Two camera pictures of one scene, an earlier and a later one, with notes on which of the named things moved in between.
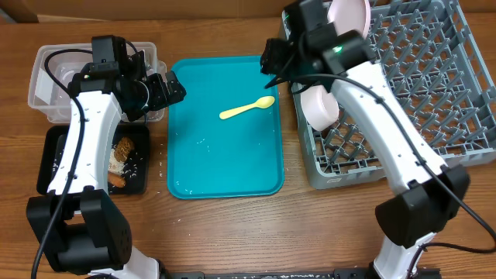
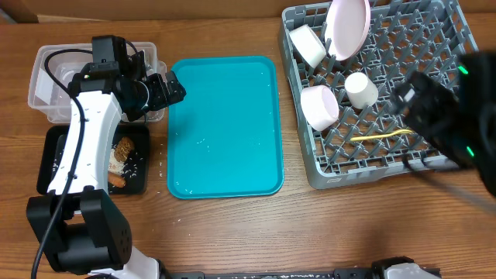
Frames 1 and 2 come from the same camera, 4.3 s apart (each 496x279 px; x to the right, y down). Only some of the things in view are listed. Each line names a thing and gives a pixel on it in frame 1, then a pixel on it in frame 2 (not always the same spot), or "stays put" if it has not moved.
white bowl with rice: [319, 108] stays put
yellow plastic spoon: [263, 102] to [381, 136]
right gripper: [274, 63] to [431, 94]
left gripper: [162, 98] stays put
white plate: [350, 15] stays put
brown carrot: [116, 180] stays put
